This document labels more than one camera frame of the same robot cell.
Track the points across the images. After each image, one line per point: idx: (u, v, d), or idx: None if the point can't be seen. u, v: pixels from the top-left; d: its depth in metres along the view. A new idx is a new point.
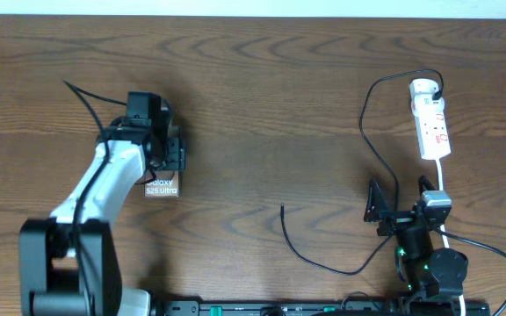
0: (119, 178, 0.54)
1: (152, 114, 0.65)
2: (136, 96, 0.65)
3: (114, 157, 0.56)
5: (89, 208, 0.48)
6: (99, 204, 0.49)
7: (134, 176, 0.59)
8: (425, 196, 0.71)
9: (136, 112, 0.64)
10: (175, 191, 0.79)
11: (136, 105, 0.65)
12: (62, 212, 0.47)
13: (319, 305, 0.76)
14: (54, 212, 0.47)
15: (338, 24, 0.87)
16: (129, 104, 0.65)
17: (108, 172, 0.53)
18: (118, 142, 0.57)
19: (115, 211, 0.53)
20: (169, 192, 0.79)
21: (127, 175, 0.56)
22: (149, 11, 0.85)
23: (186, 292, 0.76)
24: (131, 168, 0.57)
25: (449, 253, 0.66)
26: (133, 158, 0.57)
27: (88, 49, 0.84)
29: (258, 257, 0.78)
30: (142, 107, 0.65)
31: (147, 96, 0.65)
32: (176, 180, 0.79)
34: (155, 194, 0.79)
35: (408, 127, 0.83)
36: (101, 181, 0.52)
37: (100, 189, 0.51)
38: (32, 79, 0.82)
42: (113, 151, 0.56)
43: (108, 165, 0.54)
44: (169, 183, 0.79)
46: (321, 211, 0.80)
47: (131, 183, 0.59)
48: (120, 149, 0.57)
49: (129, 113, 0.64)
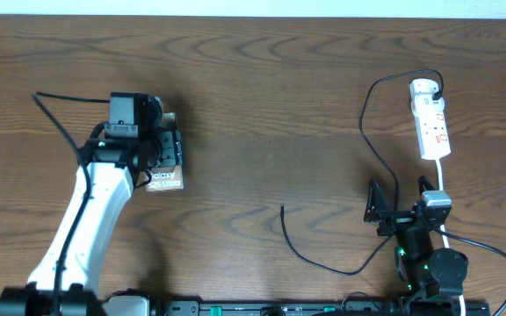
0: (103, 220, 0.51)
1: (139, 118, 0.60)
2: (119, 99, 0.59)
3: (96, 193, 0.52)
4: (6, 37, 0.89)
5: (71, 269, 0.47)
6: (83, 261, 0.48)
7: (123, 201, 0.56)
8: (424, 195, 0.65)
9: (120, 118, 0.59)
10: (178, 183, 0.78)
11: (120, 111, 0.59)
12: (44, 277, 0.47)
13: (319, 305, 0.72)
14: (35, 275, 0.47)
15: (337, 24, 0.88)
16: (113, 109, 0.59)
17: (90, 217, 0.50)
18: (99, 168, 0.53)
19: (103, 252, 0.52)
20: (173, 185, 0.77)
21: (112, 207, 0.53)
22: (153, 12, 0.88)
23: (185, 291, 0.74)
24: (116, 199, 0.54)
25: (451, 252, 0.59)
26: (119, 186, 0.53)
27: (91, 50, 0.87)
29: (257, 256, 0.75)
30: (126, 111, 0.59)
31: (131, 99, 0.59)
32: (178, 171, 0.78)
34: (159, 188, 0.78)
35: (408, 128, 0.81)
36: (82, 228, 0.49)
37: (81, 241, 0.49)
38: (38, 79, 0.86)
42: (94, 184, 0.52)
43: (89, 205, 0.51)
44: (172, 175, 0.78)
46: (321, 211, 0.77)
47: (120, 206, 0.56)
48: (102, 180, 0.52)
49: (114, 118, 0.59)
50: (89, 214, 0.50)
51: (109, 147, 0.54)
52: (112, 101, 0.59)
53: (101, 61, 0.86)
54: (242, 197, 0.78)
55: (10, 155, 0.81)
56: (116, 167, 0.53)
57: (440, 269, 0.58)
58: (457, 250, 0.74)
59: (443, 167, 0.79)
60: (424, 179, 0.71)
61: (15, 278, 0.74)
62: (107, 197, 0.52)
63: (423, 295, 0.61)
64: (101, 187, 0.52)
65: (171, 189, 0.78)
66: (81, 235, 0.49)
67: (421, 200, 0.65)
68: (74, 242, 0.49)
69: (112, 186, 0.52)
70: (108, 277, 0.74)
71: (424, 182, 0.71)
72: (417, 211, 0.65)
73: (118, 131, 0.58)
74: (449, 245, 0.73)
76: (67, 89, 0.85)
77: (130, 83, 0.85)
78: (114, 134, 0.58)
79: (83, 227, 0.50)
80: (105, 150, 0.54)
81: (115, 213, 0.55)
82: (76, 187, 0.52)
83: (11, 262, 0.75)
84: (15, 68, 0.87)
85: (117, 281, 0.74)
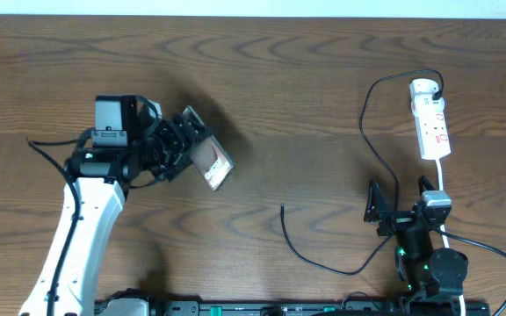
0: (93, 242, 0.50)
1: (127, 123, 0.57)
2: (105, 104, 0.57)
3: (84, 212, 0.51)
4: (6, 37, 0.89)
5: (63, 297, 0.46)
6: (74, 287, 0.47)
7: (115, 218, 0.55)
8: (424, 195, 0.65)
9: (107, 125, 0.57)
10: (227, 164, 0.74)
11: (107, 117, 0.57)
12: (35, 307, 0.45)
13: (319, 305, 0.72)
14: (26, 305, 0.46)
15: (337, 24, 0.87)
16: (99, 114, 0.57)
17: (79, 240, 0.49)
18: (88, 183, 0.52)
19: (97, 276, 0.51)
20: (227, 168, 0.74)
21: (104, 226, 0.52)
22: (153, 12, 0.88)
23: (185, 291, 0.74)
24: (107, 219, 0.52)
25: (451, 252, 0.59)
26: (108, 203, 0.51)
27: (91, 50, 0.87)
29: (258, 256, 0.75)
30: (114, 117, 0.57)
31: (118, 104, 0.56)
32: (222, 154, 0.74)
34: (220, 179, 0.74)
35: (408, 128, 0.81)
36: (73, 252, 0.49)
37: (73, 266, 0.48)
38: (38, 79, 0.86)
42: (83, 204, 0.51)
43: (78, 227, 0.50)
44: (221, 162, 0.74)
46: (321, 211, 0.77)
47: (113, 223, 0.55)
48: (90, 198, 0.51)
49: (101, 125, 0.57)
50: (79, 236, 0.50)
51: (97, 158, 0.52)
52: (97, 106, 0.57)
53: (101, 61, 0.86)
54: (242, 197, 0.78)
55: (10, 156, 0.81)
56: (105, 182, 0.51)
57: (441, 269, 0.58)
58: (457, 249, 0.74)
59: (443, 167, 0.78)
60: (423, 180, 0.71)
61: (15, 278, 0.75)
62: (97, 218, 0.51)
63: (422, 295, 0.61)
64: (90, 206, 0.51)
65: (225, 173, 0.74)
66: (72, 260, 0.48)
67: (421, 200, 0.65)
68: (65, 268, 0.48)
69: (100, 204, 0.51)
70: (108, 277, 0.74)
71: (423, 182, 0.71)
72: (417, 211, 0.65)
73: (105, 139, 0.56)
74: (448, 245, 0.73)
76: (67, 89, 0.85)
77: (130, 83, 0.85)
78: (101, 142, 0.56)
79: (75, 251, 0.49)
80: (93, 161, 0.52)
81: (108, 233, 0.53)
82: (65, 208, 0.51)
83: (11, 262, 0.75)
84: (15, 68, 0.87)
85: (117, 280, 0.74)
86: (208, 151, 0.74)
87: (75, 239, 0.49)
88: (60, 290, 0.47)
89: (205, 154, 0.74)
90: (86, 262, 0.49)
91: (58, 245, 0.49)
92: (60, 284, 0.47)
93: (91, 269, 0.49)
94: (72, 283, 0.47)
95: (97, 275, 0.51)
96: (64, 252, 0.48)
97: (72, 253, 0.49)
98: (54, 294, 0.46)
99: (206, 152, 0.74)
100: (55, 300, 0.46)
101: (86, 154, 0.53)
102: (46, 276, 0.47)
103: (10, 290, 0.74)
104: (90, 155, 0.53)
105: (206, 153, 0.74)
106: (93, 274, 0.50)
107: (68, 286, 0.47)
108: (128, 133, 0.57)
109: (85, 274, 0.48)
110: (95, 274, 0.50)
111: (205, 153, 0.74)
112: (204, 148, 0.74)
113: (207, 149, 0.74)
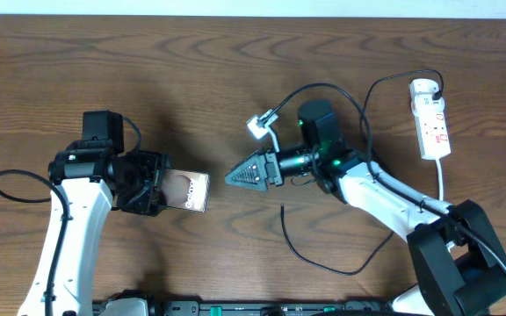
0: (84, 242, 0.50)
1: (112, 133, 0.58)
2: (92, 118, 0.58)
3: (74, 212, 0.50)
4: (5, 37, 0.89)
5: (61, 296, 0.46)
6: (70, 284, 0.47)
7: (104, 215, 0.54)
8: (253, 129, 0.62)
9: (93, 134, 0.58)
10: (203, 177, 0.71)
11: (92, 128, 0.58)
12: (33, 308, 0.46)
13: (319, 305, 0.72)
14: (25, 307, 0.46)
15: (336, 24, 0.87)
16: (85, 127, 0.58)
17: (69, 239, 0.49)
18: (75, 184, 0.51)
19: (91, 272, 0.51)
20: (203, 180, 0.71)
21: (96, 225, 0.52)
22: (151, 11, 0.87)
23: (185, 291, 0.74)
24: (97, 216, 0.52)
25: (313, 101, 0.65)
26: (96, 202, 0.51)
27: (90, 50, 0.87)
29: (258, 256, 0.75)
30: (101, 126, 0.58)
31: (104, 115, 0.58)
32: (190, 172, 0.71)
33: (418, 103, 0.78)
34: (205, 197, 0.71)
35: (408, 128, 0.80)
36: (66, 253, 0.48)
37: (67, 265, 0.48)
38: (38, 79, 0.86)
42: (69, 204, 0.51)
43: (69, 227, 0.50)
44: (195, 181, 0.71)
46: (321, 211, 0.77)
47: (104, 219, 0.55)
48: (79, 197, 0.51)
49: (87, 136, 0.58)
50: (69, 236, 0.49)
51: (82, 159, 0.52)
52: (84, 121, 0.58)
53: (100, 61, 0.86)
54: (242, 197, 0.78)
55: (10, 155, 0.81)
56: (91, 181, 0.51)
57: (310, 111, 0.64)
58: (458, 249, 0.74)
59: (443, 167, 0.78)
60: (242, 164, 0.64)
61: (16, 279, 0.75)
62: (85, 217, 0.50)
63: (317, 147, 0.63)
64: (79, 206, 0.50)
65: (201, 188, 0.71)
66: (66, 260, 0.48)
67: (263, 157, 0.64)
68: (60, 268, 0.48)
69: (90, 203, 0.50)
70: (109, 277, 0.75)
71: (258, 159, 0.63)
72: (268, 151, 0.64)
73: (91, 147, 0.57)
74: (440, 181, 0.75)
76: (66, 89, 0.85)
77: (130, 83, 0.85)
78: None
79: (67, 253, 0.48)
80: (76, 162, 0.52)
81: (99, 231, 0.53)
82: (53, 210, 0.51)
83: (10, 263, 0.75)
84: (13, 68, 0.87)
85: (117, 281, 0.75)
86: (177, 182, 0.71)
87: (65, 240, 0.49)
88: (55, 289, 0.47)
89: (177, 185, 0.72)
90: (79, 260, 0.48)
91: (48, 246, 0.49)
92: (55, 284, 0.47)
93: (86, 266, 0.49)
94: (68, 281, 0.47)
95: (91, 272, 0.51)
96: (57, 254, 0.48)
97: (63, 254, 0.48)
98: (51, 294, 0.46)
99: (177, 184, 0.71)
100: (52, 300, 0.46)
101: (69, 155, 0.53)
102: (41, 278, 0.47)
103: (10, 291, 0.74)
104: (74, 157, 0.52)
105: (175, 184, 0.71)
106: (88, 271, 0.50)
107: (63, 285, 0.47)
108: (113, 142, 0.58)
109: (81, 272, 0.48)
110: (90, 270, 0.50)
111: (178, 185, 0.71)
112: (171, 182, 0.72)
113: (177, 181, 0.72)
